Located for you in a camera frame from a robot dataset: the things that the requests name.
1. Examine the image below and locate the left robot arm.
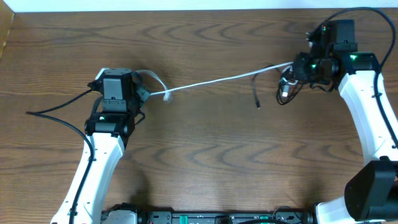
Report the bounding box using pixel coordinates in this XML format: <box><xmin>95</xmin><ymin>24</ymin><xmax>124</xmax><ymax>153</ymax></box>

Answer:
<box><xmin>51</xmin><ymin>68</ymin><xmax>144</xmax><ymax>223</ymax></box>

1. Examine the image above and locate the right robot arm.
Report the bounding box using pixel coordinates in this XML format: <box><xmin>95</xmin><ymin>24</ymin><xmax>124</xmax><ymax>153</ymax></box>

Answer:
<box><xmin>290</xmin><ymin>20</ymin><xmax>397</xmax><ymax>223</ymax></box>

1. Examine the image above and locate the white cable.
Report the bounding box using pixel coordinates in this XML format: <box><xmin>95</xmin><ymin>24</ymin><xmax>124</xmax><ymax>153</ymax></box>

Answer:
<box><xmin>136</xmin><ymin>61</ymin><xmax>299</xmax><ymax>102</ymax></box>

